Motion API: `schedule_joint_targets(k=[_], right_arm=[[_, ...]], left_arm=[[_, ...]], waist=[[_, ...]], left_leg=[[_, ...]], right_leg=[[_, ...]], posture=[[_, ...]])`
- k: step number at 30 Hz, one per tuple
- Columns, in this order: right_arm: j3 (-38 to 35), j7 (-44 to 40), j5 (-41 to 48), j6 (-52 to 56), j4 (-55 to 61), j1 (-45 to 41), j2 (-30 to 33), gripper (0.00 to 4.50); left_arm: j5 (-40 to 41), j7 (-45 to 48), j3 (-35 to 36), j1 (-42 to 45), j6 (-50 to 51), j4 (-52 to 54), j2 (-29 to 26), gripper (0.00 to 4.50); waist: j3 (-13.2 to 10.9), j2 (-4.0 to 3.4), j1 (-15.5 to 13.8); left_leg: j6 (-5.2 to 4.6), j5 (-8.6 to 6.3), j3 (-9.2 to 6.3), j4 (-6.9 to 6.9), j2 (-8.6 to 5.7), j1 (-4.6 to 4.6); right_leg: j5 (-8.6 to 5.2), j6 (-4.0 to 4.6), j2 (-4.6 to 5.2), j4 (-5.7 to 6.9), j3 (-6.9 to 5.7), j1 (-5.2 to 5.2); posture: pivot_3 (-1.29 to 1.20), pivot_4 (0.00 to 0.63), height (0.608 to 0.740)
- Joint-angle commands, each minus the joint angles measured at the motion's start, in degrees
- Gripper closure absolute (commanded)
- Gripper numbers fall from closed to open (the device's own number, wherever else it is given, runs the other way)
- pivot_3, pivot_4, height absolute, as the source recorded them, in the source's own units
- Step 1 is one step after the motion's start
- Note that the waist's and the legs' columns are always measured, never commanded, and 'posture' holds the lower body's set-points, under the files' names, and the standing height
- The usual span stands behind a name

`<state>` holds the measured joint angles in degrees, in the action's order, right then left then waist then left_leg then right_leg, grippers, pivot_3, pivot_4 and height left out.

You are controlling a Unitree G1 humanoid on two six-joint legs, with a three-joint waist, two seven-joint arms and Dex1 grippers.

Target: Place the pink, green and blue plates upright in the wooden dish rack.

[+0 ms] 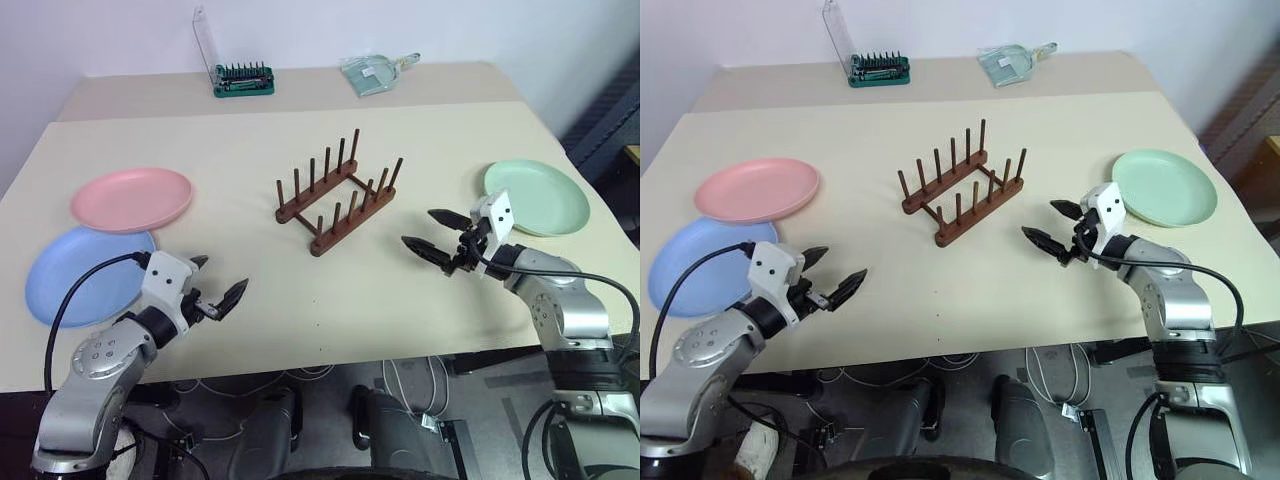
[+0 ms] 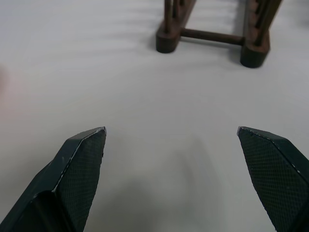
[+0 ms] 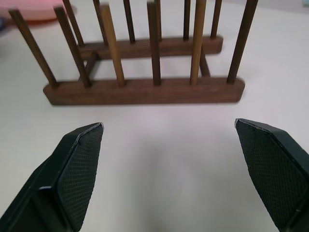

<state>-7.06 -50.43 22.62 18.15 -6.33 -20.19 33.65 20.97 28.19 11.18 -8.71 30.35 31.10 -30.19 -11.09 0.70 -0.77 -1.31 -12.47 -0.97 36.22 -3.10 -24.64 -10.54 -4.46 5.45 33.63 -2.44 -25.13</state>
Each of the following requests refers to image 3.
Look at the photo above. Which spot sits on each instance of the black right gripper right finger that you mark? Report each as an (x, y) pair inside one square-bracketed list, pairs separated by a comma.
[(268, 169)]

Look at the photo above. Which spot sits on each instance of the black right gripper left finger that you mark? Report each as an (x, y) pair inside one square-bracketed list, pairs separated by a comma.
[(74, 174)]

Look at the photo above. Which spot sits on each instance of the wooden dish rack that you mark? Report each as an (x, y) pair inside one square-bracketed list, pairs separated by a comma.
[(144, 93)]

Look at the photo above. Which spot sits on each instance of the red plastic plate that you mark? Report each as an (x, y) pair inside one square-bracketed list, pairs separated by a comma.
[(41, 12)]

